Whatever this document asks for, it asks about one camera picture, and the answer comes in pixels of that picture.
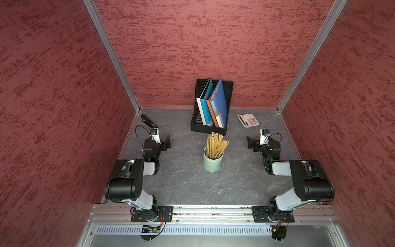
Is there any blue folder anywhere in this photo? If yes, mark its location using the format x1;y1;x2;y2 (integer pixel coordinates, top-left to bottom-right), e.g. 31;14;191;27
213;79;228;128

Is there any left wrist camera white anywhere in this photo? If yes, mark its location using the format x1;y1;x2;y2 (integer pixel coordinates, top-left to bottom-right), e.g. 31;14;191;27
150;128;161;144

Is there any black mesh file holder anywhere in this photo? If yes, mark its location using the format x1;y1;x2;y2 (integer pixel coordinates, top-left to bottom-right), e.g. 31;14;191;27
190;79;234;136

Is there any aluminium front rail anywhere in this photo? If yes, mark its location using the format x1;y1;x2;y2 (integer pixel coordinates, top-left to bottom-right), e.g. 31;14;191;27
87;204;339;225

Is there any orange book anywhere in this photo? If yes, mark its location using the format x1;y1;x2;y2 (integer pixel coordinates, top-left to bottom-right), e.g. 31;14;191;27
206;92;219;127

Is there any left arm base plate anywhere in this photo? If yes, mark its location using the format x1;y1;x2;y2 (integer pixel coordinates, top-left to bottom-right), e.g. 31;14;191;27
131;205;174;223

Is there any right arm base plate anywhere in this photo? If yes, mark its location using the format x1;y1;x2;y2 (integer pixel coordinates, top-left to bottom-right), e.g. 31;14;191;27
251;206;295;223

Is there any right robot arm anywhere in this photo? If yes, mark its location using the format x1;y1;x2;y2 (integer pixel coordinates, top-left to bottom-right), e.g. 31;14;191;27
247;136;335;220

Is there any black stapler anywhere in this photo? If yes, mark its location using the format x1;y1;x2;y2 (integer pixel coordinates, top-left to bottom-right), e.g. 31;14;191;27
141;114;158;129

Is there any green metal cup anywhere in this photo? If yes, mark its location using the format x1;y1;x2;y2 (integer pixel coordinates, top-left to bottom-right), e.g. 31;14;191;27
203;146;224;172

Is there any teal book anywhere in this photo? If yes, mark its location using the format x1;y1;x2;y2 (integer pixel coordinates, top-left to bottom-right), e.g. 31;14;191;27
202;78;214;126

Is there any pink calculator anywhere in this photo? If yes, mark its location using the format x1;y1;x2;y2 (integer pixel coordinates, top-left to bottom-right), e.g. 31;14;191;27
237;114;259;128

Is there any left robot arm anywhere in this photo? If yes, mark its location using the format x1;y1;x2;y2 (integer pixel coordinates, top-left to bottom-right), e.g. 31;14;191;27
105;136;171;218

